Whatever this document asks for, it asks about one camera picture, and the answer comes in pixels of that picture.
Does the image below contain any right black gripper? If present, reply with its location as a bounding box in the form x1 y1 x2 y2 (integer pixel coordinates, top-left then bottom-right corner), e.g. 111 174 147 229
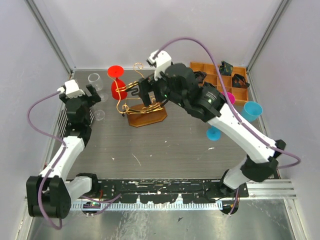
136 70 186 109

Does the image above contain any clear wine glass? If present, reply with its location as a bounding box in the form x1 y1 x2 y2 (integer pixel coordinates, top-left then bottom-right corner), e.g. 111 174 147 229
93 109 106 121
87 72 108 103

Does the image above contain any red wine glass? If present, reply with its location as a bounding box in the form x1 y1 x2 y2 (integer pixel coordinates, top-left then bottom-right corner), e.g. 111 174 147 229
107 65 128 100

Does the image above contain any black white striped cloth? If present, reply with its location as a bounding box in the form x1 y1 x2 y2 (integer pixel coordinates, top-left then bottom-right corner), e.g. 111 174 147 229
57 107 94 139

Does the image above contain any pink wine glass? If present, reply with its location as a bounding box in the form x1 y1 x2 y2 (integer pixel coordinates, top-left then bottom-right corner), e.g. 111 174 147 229
221 92 236 105

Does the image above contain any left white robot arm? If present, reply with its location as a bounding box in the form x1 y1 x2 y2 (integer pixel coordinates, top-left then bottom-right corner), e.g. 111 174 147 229
26 80 101 219

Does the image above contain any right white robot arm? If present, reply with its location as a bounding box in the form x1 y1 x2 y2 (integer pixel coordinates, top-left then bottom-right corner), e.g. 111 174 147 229
138 63 286 197

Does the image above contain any black sock in tray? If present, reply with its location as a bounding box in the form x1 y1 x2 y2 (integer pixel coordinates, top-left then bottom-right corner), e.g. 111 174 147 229
193 71 207 84

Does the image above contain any patterned dark sock in tray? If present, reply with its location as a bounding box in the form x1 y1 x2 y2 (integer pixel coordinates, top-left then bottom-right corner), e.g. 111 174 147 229
219 61 234 76

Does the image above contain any dark sock right tray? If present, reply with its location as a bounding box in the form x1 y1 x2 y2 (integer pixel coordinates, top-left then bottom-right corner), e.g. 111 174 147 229
232 73 250 89

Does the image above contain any gold wire wine glass rack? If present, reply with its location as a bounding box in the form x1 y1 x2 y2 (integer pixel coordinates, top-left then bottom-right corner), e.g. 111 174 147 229
114 62 168 128

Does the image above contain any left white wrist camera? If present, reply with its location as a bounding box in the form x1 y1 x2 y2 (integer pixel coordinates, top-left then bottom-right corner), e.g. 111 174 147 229
57 79 85 99

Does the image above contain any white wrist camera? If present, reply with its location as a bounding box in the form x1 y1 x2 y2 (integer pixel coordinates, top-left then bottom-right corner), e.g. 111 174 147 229
57 79 85 99
146 49 172 81

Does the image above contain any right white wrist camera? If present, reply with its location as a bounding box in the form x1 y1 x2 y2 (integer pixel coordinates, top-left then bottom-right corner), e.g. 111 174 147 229
146 49 172 81

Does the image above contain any black mounting base plate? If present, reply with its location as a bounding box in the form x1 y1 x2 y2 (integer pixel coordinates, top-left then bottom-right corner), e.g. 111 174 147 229
85 178 236 204

